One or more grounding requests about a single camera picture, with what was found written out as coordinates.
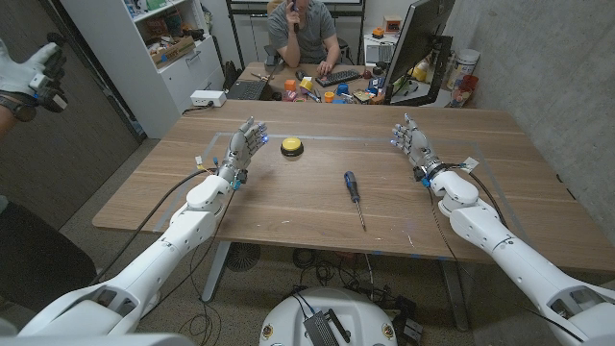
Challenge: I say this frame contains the yellow button with black base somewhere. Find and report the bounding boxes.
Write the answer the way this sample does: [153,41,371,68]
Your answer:
[280,136,306,158]

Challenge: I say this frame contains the blue and black screwdriver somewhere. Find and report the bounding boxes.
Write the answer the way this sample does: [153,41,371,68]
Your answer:
[343,170,367,233]

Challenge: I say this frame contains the black box on robot base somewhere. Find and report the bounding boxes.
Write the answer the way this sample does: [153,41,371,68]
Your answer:
[302,309,352,346]

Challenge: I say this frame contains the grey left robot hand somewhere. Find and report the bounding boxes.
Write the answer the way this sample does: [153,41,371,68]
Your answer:
[216,115,269,186]

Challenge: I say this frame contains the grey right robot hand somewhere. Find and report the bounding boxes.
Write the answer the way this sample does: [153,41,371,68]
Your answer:
[390,112,446,182]

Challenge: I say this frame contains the orange box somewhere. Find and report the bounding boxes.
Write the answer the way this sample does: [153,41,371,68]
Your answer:
[382,14,404,34]

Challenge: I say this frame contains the person's dark trousers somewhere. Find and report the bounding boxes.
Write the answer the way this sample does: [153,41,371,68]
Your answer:
[0,194,97,313]

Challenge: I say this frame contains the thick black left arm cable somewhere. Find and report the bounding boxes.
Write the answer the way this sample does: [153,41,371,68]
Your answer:
[88,167,217,285]

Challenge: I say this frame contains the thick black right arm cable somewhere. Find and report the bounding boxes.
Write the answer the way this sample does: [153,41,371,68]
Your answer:
[446,162,510,230]

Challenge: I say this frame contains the white shelf cabinet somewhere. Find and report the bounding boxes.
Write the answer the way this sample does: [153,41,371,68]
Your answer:
[60,0,226,139]

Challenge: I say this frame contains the white robot torso base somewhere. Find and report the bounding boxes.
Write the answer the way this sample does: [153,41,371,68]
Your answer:
[258,286,399,346]

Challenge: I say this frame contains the white power strip box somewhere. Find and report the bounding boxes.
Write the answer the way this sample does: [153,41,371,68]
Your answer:
[189,89,228,108]

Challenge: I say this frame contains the black keyboard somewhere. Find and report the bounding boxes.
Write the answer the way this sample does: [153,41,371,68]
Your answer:
[315,69,361,88]

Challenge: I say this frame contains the grey table leg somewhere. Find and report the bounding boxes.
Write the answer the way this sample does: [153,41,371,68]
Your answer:
[200,239,232,304]
[439,259,470,333]

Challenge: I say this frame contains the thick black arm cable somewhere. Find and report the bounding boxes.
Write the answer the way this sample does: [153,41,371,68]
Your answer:
[88,167,217,285]
[446,162,510,230]

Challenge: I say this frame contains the cardboard box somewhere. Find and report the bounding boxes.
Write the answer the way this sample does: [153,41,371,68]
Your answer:
[150,36,197,70]

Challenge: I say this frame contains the silver laptop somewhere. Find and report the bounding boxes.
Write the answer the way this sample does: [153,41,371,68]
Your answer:
[365,43,395,65]

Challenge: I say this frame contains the black computer monitor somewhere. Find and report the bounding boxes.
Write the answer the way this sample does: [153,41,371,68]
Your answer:
[382,0,456,107]

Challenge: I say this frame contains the seated person in grey shirt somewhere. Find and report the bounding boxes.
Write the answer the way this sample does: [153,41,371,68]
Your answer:
[266,0,341,77]

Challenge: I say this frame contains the white canister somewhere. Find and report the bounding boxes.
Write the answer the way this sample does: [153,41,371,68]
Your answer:
[446,47,480,91]

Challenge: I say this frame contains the round black floor fan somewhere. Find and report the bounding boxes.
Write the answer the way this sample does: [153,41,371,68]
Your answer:
[225,242,262,273]

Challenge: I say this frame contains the person's hand in white glove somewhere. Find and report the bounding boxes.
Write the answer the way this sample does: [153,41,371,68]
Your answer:
[0,32,69,114]

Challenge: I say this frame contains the black laptop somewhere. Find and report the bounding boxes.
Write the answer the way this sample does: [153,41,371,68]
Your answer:
[226,79,269,101]

